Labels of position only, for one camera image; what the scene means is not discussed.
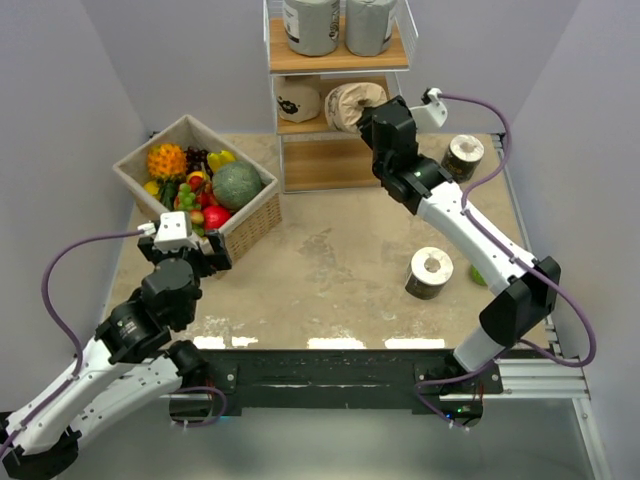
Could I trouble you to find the brown roll edge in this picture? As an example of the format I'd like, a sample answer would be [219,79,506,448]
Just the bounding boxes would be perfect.
[325,82,388,134]

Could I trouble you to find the black white roll back corner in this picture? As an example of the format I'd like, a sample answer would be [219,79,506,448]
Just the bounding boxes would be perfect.
[441,134,485,183]

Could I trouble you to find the brown roll table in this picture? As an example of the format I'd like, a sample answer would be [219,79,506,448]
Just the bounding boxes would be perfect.
[275,75,321,123]

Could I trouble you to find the grey roll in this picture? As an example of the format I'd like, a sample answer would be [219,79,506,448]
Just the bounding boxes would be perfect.
[282,0,340,57]
[345,0,397,57]

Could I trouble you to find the black white roll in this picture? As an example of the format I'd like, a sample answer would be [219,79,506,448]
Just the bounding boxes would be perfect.
[404,247,454,300]

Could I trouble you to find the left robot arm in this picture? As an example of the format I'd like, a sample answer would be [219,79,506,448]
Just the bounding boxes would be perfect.
[1,231,231,479]

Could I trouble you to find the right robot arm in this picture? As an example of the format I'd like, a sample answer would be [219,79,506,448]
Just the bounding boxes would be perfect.
[357,96,561,393]

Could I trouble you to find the red apple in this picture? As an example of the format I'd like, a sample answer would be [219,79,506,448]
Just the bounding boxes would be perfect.
[202,205,232,230]

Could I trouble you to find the red yellow peach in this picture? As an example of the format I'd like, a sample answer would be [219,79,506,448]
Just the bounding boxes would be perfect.
[189,210,204,225]

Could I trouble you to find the green grape bunch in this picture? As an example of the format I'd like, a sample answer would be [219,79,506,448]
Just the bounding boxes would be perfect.
[173,183,204,237]

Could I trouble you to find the wicker basket with cloth liner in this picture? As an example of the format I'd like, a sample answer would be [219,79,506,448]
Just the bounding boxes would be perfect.
[113,115,282,261]

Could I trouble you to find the green netted melon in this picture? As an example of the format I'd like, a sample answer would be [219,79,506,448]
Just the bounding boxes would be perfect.
[212,161,263,212]

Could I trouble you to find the orange pineapple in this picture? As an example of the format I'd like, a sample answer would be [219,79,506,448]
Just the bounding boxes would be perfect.
[146,143,187,181]

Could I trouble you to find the dark purple grapes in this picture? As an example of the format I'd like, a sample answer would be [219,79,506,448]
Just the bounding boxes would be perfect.
[185,147,210,174]

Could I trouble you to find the yellow bananas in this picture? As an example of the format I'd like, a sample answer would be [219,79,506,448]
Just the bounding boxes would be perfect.
[207,150,236,174]

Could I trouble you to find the green lime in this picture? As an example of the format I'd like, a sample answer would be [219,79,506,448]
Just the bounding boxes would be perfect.
[470,265,487,287]

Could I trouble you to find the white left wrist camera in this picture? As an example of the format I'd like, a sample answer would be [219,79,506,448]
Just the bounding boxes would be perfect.
[153,211,194,252]

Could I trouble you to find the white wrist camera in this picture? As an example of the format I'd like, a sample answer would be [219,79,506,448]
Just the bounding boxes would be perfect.
[410,88,448,134]
[153,211,194,252]

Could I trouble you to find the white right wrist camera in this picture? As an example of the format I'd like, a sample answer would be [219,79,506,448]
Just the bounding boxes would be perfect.
[410,88,448,134]

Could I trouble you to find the white wire wooden shelf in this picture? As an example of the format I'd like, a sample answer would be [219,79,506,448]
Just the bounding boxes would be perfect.
[263,1,419,193]

